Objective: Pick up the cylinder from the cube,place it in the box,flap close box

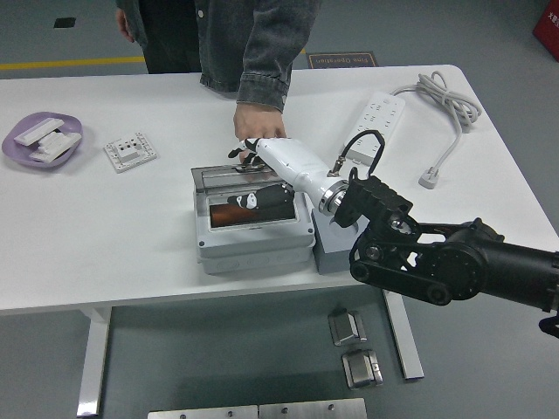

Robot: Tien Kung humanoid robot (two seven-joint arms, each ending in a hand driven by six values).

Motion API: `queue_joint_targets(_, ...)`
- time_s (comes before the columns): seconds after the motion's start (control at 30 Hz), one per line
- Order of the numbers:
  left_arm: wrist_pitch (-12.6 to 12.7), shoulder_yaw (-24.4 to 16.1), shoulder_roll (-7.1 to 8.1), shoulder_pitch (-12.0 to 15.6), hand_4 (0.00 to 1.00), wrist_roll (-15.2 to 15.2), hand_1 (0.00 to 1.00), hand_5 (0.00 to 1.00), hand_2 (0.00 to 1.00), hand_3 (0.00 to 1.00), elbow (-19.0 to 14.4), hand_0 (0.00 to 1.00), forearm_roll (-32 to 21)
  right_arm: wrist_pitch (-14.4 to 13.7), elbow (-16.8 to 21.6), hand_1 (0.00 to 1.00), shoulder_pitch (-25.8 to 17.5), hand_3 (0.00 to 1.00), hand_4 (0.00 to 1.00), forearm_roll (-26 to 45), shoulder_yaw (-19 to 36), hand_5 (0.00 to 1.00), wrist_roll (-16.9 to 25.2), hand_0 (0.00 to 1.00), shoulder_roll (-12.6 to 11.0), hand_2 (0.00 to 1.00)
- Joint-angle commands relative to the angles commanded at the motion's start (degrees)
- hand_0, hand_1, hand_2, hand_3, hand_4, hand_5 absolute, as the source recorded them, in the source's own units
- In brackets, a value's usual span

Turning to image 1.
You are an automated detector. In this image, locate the person's left hand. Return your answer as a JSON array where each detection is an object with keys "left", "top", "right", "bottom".
[{"left": 232, "top": 103, "right": 288, "bottom": 143}]

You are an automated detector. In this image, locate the person's right hand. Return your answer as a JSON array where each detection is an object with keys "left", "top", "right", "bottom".
[{"left": 114, "top": 7, "right": 136, "bottom": 44}]

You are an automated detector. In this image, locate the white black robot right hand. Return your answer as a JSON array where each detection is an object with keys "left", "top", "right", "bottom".
[{"left": 226, "top": 137, "right": 341, "bottom": 211}]

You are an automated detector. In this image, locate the orange cylinder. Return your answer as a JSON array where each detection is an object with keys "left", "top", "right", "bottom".
[{"left": 210, "top": 203, "right": 267, "bottom": 226}]

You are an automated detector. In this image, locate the grey box with clear lid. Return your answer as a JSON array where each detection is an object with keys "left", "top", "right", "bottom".
[{"left": 190, "top": 161, "right": 316, "bottom": 276}]

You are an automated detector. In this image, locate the grey cube with round hole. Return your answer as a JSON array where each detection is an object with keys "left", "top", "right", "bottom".
[{"left": 310, "top": 207, "right": 367, "bottom": 275}]

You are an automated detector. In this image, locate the red box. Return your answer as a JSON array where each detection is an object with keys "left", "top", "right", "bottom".
[{"left": 532, "top": 0, "right": 559, "bottom": 56}]

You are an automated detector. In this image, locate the yellow floor tape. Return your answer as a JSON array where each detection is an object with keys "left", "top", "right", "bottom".
[{"left": 0, "top": 55, "right": 146, "bottom": 72}]

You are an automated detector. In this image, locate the person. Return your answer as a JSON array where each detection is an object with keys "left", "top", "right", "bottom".
[{"left": 116, "top": 0, "right": 324, "bottom": 93}]

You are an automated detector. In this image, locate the white power strip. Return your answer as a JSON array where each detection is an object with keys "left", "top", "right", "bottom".
[{"left": 341, "top": 90, "right": 406, "bottom": 168}]

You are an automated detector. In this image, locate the black floor sign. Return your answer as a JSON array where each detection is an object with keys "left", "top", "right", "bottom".
[{"left": 306, "top": 52, "right": 379, "bottom": 70}]

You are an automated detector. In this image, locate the purple tray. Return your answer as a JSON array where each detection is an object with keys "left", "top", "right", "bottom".
[{"left": 1, "top": 112, "right": 85, "bottom": 170}]

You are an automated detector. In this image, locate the white socket module plate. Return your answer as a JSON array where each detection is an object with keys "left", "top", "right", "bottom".
[{"left": 103, "top": 130, "right": 159, "bottom": 175}]

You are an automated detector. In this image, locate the white plastic block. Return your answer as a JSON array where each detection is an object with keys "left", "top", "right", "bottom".
[{"left": 41, "top": 130, "right": 83, "bottom": 154}]

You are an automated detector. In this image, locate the long white plastic bar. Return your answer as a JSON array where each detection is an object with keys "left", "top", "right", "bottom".
[{"left": 13, "top": 117, "right": 62, "bottom": 147}]

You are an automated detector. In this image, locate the metal block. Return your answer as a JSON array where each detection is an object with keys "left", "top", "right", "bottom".
[
  {"left": 328, "top": 307, "right": 368, "bottom": 347},
  {"left": 341, "top": 348, "right": 385, "bottom": 389}
]

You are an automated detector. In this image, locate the metal plate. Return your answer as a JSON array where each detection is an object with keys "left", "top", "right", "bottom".
[
  {"left": 259, "top": 397, "right": 368, "bottom": 419},
  {"left": 147, "top": 405, "right": 259, "bottom": 419}
]

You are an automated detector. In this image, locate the white power cord with plug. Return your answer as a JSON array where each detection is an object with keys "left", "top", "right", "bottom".
[{"left": 390, "top": 71, "right": 483, "bottom": 190}]

